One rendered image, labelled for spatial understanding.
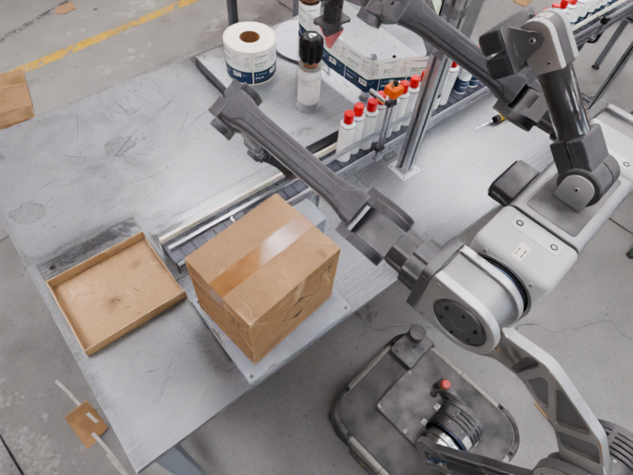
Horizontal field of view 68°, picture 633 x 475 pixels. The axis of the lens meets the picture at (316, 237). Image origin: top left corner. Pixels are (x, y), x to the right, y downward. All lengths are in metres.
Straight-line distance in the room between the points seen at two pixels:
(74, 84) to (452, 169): 2.60
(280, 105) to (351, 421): 1.24
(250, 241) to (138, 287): 0.45
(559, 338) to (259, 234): 1.81
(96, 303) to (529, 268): 1.16
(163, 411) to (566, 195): 1.05
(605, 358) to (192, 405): 2.00
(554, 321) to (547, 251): 1.88
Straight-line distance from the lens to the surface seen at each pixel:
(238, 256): 1.14
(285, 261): 1.13
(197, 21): 4.00
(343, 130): 1.56
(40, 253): 1.65
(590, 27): 2.77
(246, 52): 1.87
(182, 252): 1.46
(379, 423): 1.93
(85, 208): 1.70
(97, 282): 1.53
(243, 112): 0.87
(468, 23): 1.42
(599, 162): 0.83
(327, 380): 2.19
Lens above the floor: 2.09
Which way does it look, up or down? 56 degrees down
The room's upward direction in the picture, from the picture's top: 7 degrees clockwise
